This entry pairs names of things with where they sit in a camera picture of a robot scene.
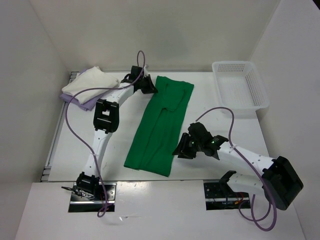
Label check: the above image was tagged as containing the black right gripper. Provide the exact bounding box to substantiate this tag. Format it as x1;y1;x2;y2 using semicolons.
172;131;203;159

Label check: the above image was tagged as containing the green t shirt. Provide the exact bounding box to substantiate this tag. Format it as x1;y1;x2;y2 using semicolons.
124;76;194;177

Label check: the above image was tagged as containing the white t shirt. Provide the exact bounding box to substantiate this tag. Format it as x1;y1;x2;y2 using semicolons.
62;66;120;104

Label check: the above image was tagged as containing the purple t shirt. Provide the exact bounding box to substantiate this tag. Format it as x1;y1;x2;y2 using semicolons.
59;67;106;111

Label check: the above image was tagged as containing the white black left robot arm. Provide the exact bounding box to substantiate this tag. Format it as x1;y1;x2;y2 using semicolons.
76;66;158;200

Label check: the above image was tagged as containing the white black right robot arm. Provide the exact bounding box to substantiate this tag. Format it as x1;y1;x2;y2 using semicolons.
172;122;304;211

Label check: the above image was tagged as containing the white plastic laundry basket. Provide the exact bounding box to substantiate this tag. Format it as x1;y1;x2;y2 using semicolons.
212;61;270;117

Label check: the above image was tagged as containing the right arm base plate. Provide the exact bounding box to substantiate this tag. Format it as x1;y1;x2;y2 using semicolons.
203;180;251;211

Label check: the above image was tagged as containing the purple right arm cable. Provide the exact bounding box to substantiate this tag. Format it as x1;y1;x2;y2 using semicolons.
193;106;279;231

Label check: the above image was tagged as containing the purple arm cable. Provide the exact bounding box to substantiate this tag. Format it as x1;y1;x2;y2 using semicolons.
193;106;279;231
64;50;147;218

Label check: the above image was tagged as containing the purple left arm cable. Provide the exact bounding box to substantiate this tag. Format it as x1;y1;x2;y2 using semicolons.
64;50;147;218

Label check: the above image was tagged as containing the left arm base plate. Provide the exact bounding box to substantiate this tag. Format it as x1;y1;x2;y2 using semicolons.
63;182;117;213

